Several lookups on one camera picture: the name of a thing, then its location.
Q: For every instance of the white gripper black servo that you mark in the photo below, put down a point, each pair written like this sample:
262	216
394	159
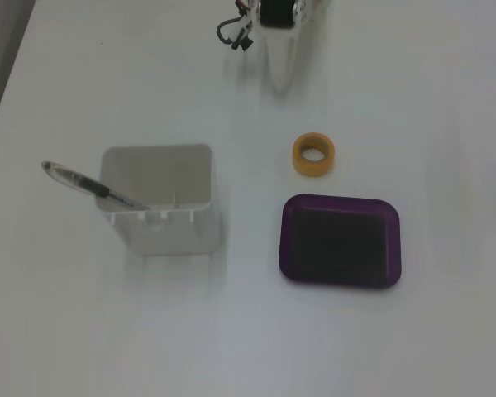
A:
279	16

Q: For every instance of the yellow masking tape roll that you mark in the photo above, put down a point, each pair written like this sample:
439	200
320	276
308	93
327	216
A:
314	167

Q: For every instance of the white plastic pen holder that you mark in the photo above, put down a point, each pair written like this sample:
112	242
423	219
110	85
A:
173	235

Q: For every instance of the purple tray with black liner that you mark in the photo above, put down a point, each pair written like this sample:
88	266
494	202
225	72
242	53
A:
390	248

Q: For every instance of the black ballpoint pen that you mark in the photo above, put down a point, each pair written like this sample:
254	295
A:
87	182

